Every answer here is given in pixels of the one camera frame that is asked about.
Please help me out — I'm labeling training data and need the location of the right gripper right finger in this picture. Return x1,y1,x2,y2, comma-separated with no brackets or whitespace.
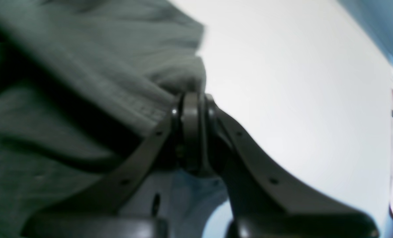
203,94,379,238

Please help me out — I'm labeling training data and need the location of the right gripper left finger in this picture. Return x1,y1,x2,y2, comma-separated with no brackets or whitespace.
21,95,184,238

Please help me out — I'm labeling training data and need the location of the grey T-shirt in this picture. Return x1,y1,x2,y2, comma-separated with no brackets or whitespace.
0,0,206,238

